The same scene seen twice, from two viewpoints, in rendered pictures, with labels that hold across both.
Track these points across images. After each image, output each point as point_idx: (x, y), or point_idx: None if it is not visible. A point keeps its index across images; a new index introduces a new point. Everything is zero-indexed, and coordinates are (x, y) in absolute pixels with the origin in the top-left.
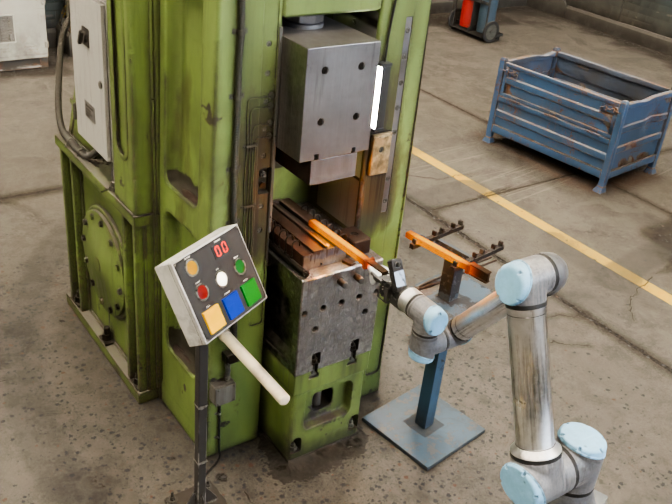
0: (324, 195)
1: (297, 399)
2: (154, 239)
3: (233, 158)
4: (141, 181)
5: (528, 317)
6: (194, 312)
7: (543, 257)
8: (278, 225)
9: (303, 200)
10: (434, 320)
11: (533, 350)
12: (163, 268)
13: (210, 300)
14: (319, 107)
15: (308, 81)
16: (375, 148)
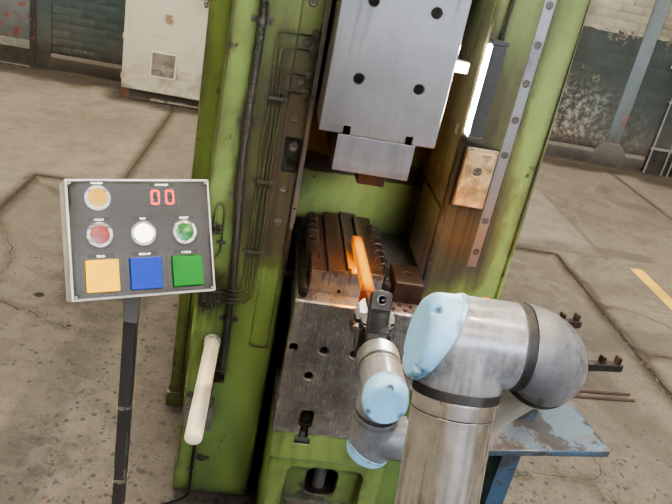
0: (415, 230)
1: (274, 463)
2: None
3: (246, 105)
4: (204, 143)
5: (433, 415)
6: (71, 253)
7: (519, 308)
8: (314, 230)
9: (396, 233)
10: (377, 394)
11: (426, 492)
12: (61, 185)
13: (109, 250)
14: (359, 55)
15: (345, 9)
16: (467, 166)
